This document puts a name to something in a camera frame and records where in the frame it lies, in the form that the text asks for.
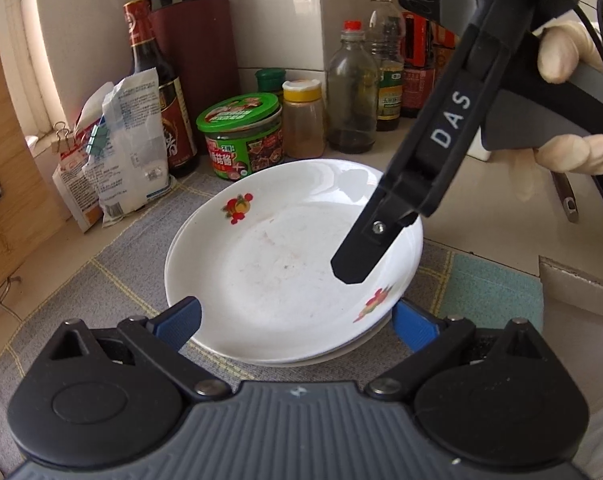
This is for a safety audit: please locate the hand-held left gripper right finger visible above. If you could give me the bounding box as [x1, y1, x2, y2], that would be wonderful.
[364, 298, 555, 403]

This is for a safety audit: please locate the green-cap bottle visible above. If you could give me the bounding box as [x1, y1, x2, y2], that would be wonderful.
[255, 68, 287, 96]

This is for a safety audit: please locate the yellow-lid spice jar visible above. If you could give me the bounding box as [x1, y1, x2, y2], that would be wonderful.
[282, 79, 327, 160]

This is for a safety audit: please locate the orange and white bag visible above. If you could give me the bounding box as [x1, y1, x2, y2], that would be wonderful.
[52, 117, 107, 233]

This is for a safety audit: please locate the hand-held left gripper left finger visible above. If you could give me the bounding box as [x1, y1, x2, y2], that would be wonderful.
[48, 296, 231, 403]

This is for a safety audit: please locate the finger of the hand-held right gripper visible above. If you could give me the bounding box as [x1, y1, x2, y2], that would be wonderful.
[330, 186, 417, 287]

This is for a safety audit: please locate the green-lid sauce jar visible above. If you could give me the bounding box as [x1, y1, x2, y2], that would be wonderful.
[196, 92, 284, 182]

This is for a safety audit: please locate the bamboo cutting board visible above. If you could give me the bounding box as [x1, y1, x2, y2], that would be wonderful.
[0, 34, 67, 293]

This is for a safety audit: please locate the oil bottle red label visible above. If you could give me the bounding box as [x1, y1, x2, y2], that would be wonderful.
[431, 25, 457, 91]

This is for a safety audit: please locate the metal utensil handle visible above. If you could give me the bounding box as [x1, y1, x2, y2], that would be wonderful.
[551, 170, 579, 223]

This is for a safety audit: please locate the person's right hand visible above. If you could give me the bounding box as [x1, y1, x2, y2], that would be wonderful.
[514, 22, 603, 202]

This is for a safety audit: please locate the dark bottle red label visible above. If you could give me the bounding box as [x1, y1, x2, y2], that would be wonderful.
[400, 10, 437, 120]

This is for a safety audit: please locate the grey checked dish mat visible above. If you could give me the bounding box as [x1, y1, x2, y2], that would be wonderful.
[0, 170, 462, 476]

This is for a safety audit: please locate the tall bottle green label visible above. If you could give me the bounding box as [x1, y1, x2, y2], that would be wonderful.
[367, 0, 405, 133]

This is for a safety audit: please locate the white plastic bag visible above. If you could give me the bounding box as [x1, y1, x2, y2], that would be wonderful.
[84, 67, 177, 228]

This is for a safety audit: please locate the dark red knife block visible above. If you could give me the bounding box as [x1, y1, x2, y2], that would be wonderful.
[149, 0, 241, 158]

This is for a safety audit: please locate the white fruit-print plate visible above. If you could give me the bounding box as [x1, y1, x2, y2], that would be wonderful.
[164, 158, 425, 367]
[174, 195, 398, 361]
[182, 210, 389, 368]

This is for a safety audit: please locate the dark soy sauce bottle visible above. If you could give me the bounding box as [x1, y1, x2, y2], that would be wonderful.
[123, 0, 200, 179]

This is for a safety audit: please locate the green binder clip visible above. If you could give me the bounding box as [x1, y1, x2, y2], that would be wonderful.
[84, 117, 115, 158]

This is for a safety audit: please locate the clear bottle red cap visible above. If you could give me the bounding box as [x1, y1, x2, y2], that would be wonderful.
[326, 21, 379, 155]

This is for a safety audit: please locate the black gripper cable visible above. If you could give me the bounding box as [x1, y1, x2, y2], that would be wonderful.
[576, 0, 603, 81]

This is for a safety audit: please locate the white lidded box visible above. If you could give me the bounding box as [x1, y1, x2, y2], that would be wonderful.
[464, 137, 492, 161]

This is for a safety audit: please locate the teal cloth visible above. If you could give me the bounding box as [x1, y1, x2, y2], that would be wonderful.
[437, 252, 545, 333]

